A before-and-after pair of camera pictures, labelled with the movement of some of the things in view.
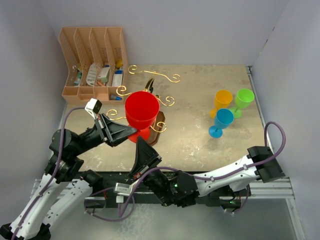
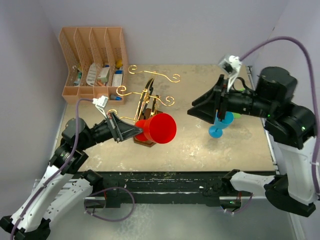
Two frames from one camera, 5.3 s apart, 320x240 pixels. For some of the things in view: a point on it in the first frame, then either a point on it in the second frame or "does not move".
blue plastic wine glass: (223, 118) does not move
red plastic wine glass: (141, 109) to (160, 128)
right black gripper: (145, 157) to (205, 105)
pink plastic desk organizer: (97, 63) does not move
